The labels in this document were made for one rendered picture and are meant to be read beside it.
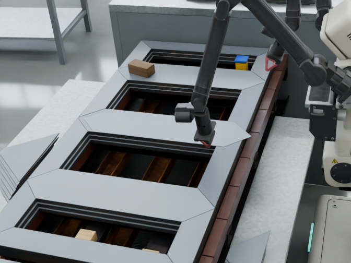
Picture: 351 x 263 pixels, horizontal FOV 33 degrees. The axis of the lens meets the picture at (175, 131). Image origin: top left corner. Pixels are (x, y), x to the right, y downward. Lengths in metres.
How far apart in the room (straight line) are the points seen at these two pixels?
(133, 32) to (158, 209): 1.44
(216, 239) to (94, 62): 3.24
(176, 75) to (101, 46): 2.51
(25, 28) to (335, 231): 3.40
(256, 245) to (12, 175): 1.04
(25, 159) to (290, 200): 1.11
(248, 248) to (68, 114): 1.21
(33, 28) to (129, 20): 2.13
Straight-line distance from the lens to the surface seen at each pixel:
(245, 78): 2.81
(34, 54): 5.40
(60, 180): 2.31
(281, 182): 2.47
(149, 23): 3.24
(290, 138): 2.73
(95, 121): 2.61
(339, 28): 2.15
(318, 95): 2.34
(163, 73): 2.90
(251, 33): 3.10
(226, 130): 2.44
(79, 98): 3.04
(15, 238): 2.12
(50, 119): 2.91
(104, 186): 2.23
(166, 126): 2.51
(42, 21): 5.43
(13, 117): 4.52
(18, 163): 2.60
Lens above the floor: 2.24
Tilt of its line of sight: 34 degrees down
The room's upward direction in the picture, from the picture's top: 6 degrees counter-clockwise
